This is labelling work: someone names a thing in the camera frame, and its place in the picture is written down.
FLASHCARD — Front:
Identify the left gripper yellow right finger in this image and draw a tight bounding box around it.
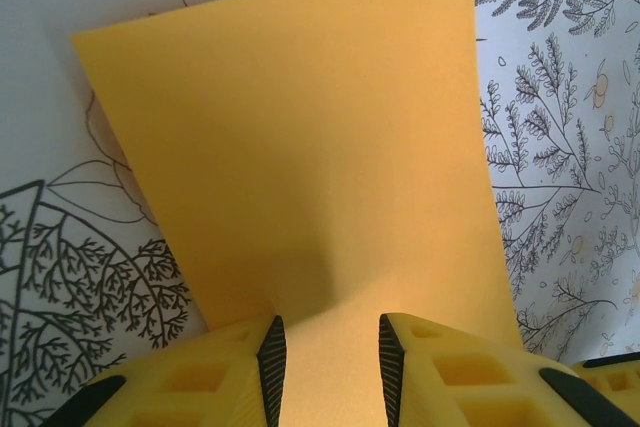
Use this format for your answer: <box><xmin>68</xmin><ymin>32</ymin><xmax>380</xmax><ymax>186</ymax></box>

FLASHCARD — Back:
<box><xmin>378</xmin><ymin>311</ymin><xmax>640</xmax><ymax>427</ymax></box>

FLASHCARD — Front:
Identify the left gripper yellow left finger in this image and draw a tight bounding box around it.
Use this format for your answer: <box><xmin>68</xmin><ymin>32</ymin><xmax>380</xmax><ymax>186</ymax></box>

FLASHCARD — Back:
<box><xmin>47</xmin><ymin>314</ymin><xmax>287</xmax><ymax>427</ymax></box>

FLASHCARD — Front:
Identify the yellow paper sheet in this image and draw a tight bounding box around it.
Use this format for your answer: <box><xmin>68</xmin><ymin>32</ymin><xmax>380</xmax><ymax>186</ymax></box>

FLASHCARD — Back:
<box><xmin>69</xmin><ymin>0</ymin><xmax>525</xmax><ymax>427</ymax></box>

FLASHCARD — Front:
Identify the floral printed table cover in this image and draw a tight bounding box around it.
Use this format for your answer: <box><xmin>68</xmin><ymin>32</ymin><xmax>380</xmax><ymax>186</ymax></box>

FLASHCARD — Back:
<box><xmin>0</xmin><ymin>0</ymin><xmax>640</xmax><ymax>427</ymax></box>

